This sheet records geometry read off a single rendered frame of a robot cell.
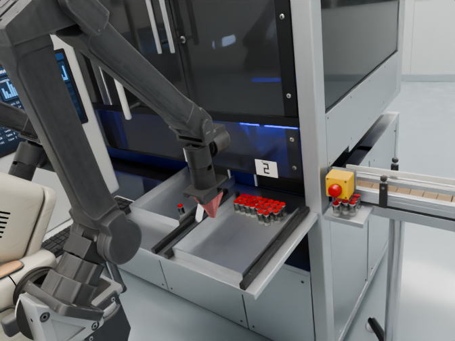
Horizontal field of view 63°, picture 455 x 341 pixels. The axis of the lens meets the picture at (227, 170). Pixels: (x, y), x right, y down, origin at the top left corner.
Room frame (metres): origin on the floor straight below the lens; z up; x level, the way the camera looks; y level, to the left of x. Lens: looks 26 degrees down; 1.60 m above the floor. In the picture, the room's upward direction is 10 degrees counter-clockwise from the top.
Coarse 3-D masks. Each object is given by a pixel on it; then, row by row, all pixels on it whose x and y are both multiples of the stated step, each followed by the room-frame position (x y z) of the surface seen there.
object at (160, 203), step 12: (168, 180) 1.40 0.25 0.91; (180, 180) 1.43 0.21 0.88; (228, 180) 1.30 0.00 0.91; (156, 192) 1.34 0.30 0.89; (168, 192) 1.34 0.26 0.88; (180, 192) 1.32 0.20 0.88; (132, 204) 1.24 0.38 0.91; (144, 204) 1.28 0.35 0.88; (156, 204) 1.26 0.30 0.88; (168, 204) 1.24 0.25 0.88; (192, 204) 1.21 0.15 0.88; (144, 216) 1.19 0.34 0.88; (156, 216) 1.14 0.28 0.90; (168, 216) 1.16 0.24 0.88
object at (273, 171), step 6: (258, 162) 1.15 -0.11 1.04; (264, 162) 1.13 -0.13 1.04; (270, 162) 1.12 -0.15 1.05; (258, 168) 1.15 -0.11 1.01; (270, 168) 1.12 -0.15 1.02; (276, 168) 1.10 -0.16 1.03; (258, 174) 1.15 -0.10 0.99; (264, 174) 1.14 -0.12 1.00; (270, 174) 1.12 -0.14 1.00; (276, 174) 1.11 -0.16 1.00
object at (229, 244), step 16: (224, 208) 1.13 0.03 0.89; (208, 224) 1.05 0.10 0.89; (224, 224) 1.05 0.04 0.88; (240, 224) 1.03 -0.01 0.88; (256, 224) 1.01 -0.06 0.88; (272, 224) 1.00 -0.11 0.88; (288, 224) 0.96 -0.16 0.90; (192, 240) 0.99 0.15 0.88; (208, 240) 0.97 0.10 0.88; (224, 240) 0.96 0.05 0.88; (240, 240) 0.94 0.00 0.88; (256, 240) 0.93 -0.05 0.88; (272, 240) 0.88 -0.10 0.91; (176, 256) 0.92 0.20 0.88; (192, 256) 0.87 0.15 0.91; (208, 256) 0.89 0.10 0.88; (224, 256) 0.88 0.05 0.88; (240, 256) 0.87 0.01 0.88; (256, 256) 0.81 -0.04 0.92; (224, 272) 0.80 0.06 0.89; (240, 272) 0.76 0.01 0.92
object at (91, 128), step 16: (64, 48) 1.58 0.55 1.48; (0, 64) 1.39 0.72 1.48; (64, 64) 1.56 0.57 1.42; (0, 80) 1.37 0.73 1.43; (64, 80) 1.54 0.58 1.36; (80, 80) 1.60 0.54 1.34; (0, 96) 1.36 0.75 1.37; (16, 96) 1.40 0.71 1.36; (80, 96) 1.57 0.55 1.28; (80, 112) 1.56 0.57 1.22; (0, 128) 1.32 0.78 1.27; (96, 128) 1.60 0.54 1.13; (0, 144) 1.31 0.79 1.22; (16, 144) 1.34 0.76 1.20; (96, 144) 1.58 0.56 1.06; (0, 160) 1.29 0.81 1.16; (96, 160) 1.56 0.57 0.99; (48, 176) 1.39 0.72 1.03; (112, 176) 1.60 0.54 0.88; (64, 192) 1.42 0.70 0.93; (112, 192) 1.58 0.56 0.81; (64, 208) 1.40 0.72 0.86
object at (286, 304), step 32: (384, 128) 1.60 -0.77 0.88; (352, 160) 1.34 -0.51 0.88; (384, 160) 1.58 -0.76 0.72; (384, 224) 1.62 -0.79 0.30; (352, 256) 1.23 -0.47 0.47; (192, 288) 1.49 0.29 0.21; (224, 288) 1.34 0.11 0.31; (288, 288) 1.11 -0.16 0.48; (352, 288) 1.23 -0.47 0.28; (256, 320) 1.24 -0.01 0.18; (288, 320) 1.12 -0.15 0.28; (352, 320) 1.22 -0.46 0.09
